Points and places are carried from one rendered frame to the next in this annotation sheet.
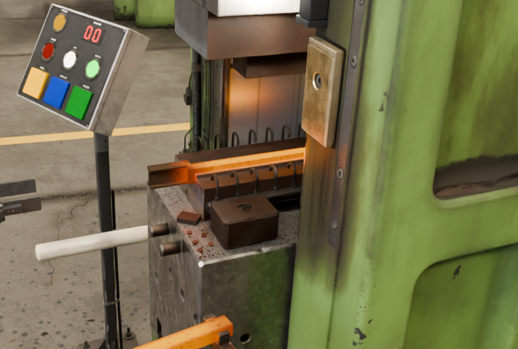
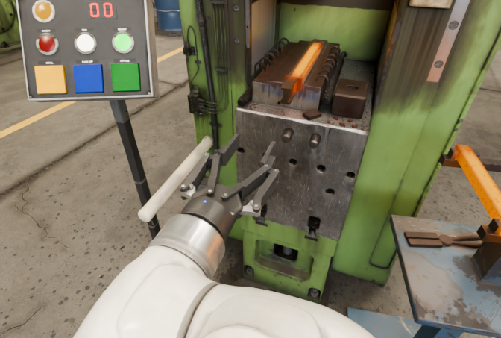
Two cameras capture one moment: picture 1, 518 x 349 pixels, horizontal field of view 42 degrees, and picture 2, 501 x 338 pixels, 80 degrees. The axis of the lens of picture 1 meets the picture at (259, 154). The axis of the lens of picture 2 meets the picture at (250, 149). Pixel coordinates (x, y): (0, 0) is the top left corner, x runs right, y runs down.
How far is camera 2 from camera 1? 1.17 m
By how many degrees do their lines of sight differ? 39
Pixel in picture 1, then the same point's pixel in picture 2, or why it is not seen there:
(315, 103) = not seen: outside the picture
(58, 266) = (57, 234)
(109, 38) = (125, 8)
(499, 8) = not seen: outside the picture
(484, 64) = not seen: outside the picture
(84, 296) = (100, 239)
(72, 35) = (71, 19)
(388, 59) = not seen: outside the picture
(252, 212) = (360, 87)
